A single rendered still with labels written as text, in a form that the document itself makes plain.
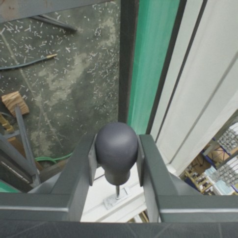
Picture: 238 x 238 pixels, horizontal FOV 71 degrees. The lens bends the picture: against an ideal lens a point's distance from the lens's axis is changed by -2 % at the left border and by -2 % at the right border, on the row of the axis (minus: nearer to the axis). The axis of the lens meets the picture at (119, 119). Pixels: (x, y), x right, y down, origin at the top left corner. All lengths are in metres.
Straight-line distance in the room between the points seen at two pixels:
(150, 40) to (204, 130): 0.13
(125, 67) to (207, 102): 0.10
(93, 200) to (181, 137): 0.18
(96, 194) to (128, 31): 0.26
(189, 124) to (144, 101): 0.07
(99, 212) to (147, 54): 0.25
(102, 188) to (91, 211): 0.04
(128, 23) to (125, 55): 0.03
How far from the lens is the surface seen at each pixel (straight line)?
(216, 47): 0.19
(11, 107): 1.25
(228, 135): 4.54
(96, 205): 0.32
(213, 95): 0.22
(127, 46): 0.18
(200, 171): 6.70
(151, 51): 0.18
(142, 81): 0.19
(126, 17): 0.18
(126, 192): 0.32
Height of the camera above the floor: 0.98
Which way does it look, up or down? 31 degrees down
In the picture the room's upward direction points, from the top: 145 degrees clockwise
